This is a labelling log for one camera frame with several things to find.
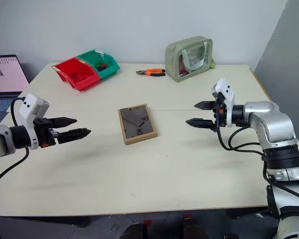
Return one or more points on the open laptop computer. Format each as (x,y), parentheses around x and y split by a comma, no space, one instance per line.
(5,74)

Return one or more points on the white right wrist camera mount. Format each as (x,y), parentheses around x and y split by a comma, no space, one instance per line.
(226,89)

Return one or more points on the small black and red parts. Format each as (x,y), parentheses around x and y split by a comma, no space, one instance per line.
(101,66)

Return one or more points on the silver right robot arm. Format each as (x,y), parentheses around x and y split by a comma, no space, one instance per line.
(271,119)

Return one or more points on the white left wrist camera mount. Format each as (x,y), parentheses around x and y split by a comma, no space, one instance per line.
(27,109)

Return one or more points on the small light green object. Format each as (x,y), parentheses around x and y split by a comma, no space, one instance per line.
(212,65)

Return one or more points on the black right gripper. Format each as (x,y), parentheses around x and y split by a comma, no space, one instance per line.
(219,114)

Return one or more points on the dark rounded shape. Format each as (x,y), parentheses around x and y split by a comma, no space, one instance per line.
(135,231)
(192,227)

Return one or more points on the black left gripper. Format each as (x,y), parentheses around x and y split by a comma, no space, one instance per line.
(43,133)

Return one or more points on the green plastic storage bin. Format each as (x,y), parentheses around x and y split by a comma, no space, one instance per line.
(109,71)

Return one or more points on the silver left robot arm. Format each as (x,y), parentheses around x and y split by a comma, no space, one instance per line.
(0,139)

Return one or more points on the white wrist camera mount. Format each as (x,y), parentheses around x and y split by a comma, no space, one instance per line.
(226,89)
(27,109)

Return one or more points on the olive green clear-window pouch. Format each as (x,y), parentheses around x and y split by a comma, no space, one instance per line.
(173,62)

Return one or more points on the wooden framed square clock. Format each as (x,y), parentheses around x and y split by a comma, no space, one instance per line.
(137,124)

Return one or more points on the red plastic storage bin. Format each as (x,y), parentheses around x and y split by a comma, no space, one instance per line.
(86,83)

